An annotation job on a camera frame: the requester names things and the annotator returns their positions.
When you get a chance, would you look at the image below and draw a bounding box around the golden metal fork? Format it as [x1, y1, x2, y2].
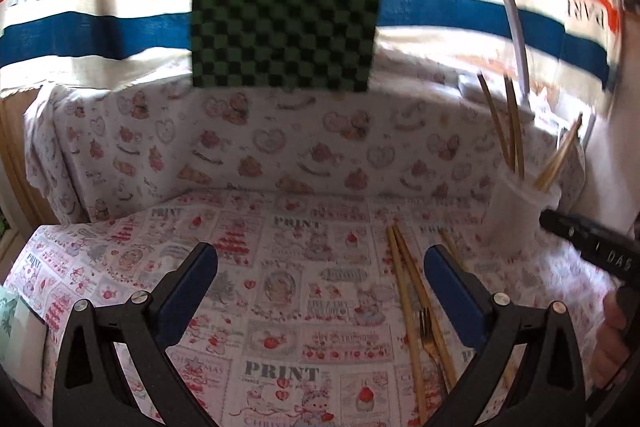
[419, 307, 449, 397]

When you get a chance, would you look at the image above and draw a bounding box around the person's right hand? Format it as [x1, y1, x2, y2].
[592, 292, 638, 390]

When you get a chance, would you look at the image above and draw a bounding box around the wooden chopstick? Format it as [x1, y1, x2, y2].
[476, 73, 512, 168]
[386, 226, 429, 427]
[439, 229, 470, 273]
[534, 113, 582, 188]
[542, 121, 585, 192]
[392, 222, 458, 390]
[504, 76, 525, 180]

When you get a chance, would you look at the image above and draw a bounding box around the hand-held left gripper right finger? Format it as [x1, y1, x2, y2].
[424, 245, 586, 427]

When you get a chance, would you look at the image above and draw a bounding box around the green checkered board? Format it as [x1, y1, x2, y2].
[190, 0, 385, 94]

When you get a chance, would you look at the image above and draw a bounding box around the white and green packet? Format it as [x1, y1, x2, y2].
[0, 289, 49, 397]

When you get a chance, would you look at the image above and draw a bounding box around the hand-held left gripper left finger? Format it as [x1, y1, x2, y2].
[52, 243, 218, 427]

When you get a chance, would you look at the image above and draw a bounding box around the red print patchwork tablecloth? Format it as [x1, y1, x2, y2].
[2, 189, 616, 427]

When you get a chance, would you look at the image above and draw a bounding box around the white plastic cup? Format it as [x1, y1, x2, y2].
[481, 162, 562, 259]

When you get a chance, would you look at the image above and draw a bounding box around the striped hanging cloth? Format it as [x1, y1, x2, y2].
[0, 0, 623, 94]

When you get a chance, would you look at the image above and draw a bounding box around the heart and cake print cloth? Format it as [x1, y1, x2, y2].
[22, 52, 586, 228]

